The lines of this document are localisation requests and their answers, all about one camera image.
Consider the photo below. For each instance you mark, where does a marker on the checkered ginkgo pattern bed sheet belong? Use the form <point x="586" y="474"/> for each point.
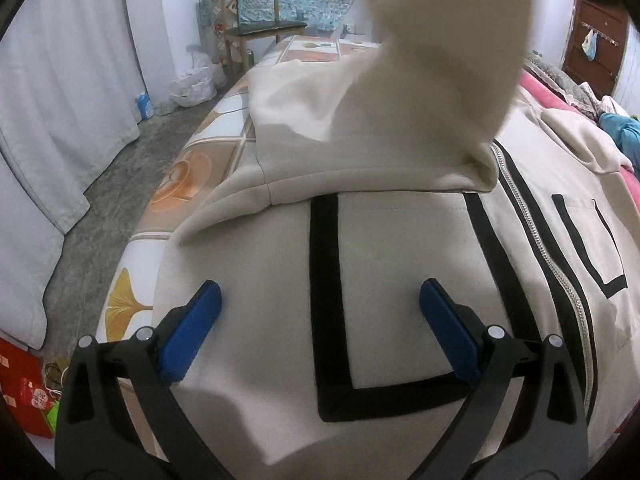
<point x="223" y="143"/>

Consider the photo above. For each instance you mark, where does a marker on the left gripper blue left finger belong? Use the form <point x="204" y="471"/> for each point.
<point x="183" y="331"/>

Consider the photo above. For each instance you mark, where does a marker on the white curtain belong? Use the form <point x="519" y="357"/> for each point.
<point x="69" y="84"/>

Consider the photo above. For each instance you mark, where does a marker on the small blue white package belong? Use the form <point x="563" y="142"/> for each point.
<point x="144" y="106"/>

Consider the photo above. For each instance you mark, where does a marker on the white plastic bag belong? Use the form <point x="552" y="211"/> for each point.
<point x="198" y="86"/>

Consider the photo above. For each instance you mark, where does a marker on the beige zip hoodie black stripes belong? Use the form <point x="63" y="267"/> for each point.
<point x="372" y="174"/>

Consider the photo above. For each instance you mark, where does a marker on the red box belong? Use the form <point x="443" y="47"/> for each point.
<point x="23" y="390"/>

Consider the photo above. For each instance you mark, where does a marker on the wooden chair black seat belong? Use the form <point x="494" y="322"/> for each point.
<point x="244" y="31"/>

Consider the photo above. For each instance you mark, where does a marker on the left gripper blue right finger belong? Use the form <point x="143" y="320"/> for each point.
<point x="456" y="328"/>

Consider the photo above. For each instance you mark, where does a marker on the blue cloth hanging on door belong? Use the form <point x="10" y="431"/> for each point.
<point x="590" y="45"/>

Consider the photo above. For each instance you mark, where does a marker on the brown wooden door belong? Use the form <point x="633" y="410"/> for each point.
<point x="611" y="24"/>

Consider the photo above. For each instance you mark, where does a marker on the grey knitted blanket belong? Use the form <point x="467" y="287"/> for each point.
<point x="562" y="86"/>

